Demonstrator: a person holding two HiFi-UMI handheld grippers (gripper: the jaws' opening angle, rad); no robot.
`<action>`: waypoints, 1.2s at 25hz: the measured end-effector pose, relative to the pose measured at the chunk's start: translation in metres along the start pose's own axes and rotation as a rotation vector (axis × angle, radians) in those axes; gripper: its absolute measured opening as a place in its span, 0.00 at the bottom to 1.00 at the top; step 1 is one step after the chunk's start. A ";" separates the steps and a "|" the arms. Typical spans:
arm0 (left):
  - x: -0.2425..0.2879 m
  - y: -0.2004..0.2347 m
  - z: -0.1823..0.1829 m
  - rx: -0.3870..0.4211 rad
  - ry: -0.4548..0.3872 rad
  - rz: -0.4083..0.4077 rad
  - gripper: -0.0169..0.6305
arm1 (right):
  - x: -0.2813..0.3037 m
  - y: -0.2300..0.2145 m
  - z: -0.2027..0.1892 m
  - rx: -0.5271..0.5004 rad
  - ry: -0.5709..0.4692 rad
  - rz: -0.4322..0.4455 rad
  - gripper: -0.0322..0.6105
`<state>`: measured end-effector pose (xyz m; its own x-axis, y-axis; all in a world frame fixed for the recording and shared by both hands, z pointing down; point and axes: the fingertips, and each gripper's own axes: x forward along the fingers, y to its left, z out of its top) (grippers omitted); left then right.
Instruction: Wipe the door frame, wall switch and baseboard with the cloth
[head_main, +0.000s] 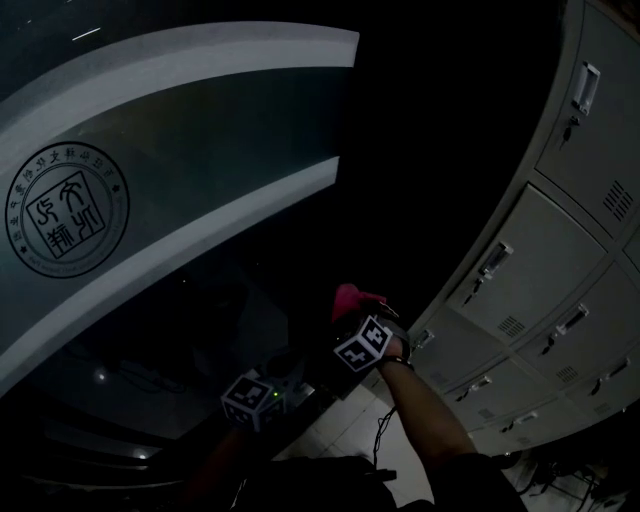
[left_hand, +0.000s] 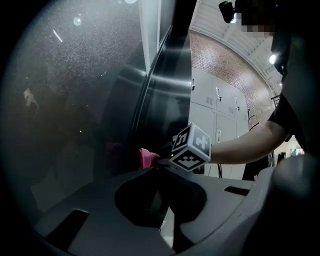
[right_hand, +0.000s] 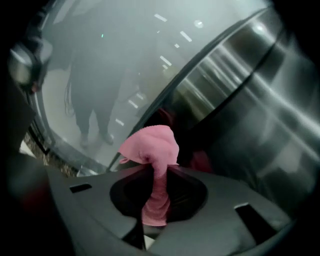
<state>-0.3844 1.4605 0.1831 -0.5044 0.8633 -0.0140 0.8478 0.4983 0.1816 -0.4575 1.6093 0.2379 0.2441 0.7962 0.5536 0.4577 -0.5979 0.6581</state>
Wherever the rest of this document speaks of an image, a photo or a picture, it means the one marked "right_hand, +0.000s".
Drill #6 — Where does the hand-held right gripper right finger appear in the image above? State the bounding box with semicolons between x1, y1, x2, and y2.
147;166;293;256

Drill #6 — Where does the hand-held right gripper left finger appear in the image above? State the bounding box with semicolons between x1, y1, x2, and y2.
44;164;154;251

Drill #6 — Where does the red cleaning cloth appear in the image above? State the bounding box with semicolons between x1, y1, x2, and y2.
118;124;180;227

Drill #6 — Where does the glass door with frosted band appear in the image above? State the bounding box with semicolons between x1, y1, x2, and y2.
24;0;266;176

